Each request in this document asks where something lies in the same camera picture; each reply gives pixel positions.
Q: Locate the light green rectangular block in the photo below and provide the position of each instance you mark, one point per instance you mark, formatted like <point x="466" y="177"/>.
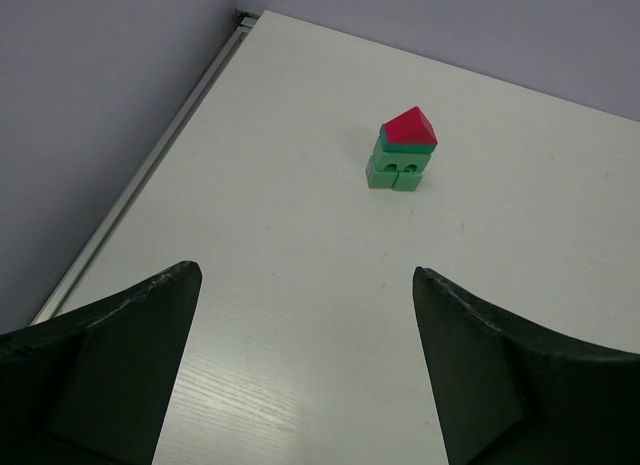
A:
<point x="388" y="160"/>

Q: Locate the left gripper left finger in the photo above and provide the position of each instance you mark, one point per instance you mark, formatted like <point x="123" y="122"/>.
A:
<point x="92" y="386"/>

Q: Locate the red triangular wood block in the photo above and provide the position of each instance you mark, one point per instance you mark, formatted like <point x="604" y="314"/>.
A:
<point x="411" y="127"/>

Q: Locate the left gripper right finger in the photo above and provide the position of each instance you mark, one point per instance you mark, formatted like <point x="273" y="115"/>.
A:
<point x="510" y="391"/>

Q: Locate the small green cube block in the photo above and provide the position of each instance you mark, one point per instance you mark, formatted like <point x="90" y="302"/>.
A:
<point x="379" y="177"/>

